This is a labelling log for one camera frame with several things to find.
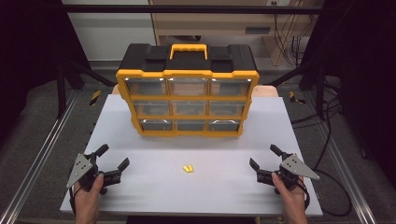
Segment black horizontal frame bar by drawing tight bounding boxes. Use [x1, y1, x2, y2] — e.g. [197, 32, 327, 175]
[61, 4, 325, 15]

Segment clear plastic drawer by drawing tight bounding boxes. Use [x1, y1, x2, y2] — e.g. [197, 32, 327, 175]
[210, 77, 252, 98]

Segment black metal stand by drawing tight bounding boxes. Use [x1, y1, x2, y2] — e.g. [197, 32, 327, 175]
[55, 58, 118, 119]
[266, 58, 329, 121]

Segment person's right hand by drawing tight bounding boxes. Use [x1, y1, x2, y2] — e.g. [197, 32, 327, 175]
[271, 172, 308, 213]

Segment hanging black cables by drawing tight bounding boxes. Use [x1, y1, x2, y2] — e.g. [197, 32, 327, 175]
[273, 13, 310, 67]

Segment looped black floor cable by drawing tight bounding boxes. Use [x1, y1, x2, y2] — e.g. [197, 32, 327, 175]
[310, 167, 353, 217]

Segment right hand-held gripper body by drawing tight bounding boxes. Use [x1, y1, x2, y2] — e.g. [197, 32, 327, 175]
[256, 152, 321, 195]

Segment yellow and black drawer organizer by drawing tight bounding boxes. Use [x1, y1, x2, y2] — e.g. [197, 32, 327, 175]
[115, 43, 261, 138]

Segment aluminium rail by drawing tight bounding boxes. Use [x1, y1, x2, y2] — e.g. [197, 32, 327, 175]
[302, 92, 378, 224]
[0, 90, 80, 224]

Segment wooden board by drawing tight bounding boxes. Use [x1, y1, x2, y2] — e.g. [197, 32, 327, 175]
[111, 83, 280, 98]

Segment yellow clamp left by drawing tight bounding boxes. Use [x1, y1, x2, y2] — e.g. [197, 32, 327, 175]
[89, 90, 103, 107]

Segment wooden cabinet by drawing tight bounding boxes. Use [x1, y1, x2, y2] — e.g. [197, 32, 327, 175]
[148, 0, 325, 67]

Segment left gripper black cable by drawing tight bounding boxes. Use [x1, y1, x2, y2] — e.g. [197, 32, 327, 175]
[68, 186, 78, 217]

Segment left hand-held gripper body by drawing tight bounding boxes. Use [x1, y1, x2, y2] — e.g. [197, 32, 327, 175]
[65, 151, 122, 196]

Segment person's left hand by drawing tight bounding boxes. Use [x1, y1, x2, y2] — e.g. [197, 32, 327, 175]
[73, 173, 106, 213]

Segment yellow clamp right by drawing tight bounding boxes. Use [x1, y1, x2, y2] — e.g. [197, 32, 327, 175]
[289, 91, 306, 105]

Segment group of clear organizer drawers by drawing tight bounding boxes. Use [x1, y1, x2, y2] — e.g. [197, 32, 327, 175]
[124, 77, 248, 133]

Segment black floor cables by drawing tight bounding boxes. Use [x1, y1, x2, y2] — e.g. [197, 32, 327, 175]
[290, 78, 344, 131]

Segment yellow clamp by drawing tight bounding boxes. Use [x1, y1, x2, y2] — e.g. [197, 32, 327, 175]
[89, 90, 103, 107]
[289, 91, 306, 105]

